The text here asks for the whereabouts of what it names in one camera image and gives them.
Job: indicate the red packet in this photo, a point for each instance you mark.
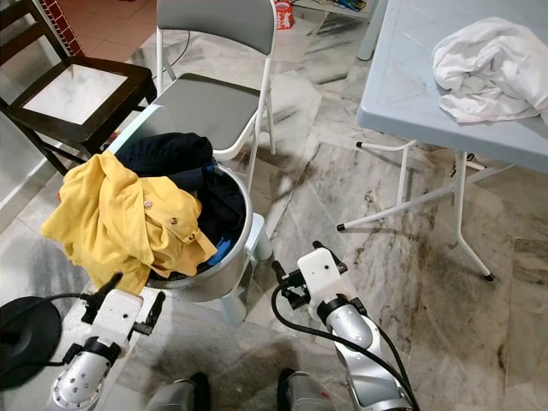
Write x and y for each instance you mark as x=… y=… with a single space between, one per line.
x=283 y=13

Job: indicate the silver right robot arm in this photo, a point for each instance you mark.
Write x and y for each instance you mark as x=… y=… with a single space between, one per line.
x=368 y=360

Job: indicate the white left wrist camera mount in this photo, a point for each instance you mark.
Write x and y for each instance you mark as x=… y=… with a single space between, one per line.
x=118 y=318

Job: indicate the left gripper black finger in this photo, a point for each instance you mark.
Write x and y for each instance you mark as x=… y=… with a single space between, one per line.
x=151 y=312
x=110 y=287

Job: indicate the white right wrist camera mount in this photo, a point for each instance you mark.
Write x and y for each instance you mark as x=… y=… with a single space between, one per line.
x=322 y=276

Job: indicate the dark wooden chair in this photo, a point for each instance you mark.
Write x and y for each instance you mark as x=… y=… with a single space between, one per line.
x=73 y=90

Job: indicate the white shirt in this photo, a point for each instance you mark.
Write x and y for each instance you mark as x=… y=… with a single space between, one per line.
x=488 y=68

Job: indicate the black round base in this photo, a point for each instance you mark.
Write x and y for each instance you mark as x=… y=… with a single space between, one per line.
x=26 y=342

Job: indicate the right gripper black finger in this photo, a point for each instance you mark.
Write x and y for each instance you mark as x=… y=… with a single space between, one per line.
x=282 y=272
x=318 y=246

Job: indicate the robot left leg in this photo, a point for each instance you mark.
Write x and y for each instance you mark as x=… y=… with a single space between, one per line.
x=180 y=396

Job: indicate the dark navy clothing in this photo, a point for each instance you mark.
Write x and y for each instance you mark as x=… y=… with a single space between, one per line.
x=171 y=154

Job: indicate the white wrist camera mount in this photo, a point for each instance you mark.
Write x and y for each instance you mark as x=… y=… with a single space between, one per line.
x=322 y=276
x=118 y=318

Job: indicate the yellow shirt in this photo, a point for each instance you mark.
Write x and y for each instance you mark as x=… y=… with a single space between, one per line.
x=120 y=223

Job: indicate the robot right leg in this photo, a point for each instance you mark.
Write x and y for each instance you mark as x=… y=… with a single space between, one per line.
x=308 y=392

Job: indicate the robot leg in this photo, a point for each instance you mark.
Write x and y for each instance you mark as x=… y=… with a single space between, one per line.
x=180 y=396
x=308 y=392

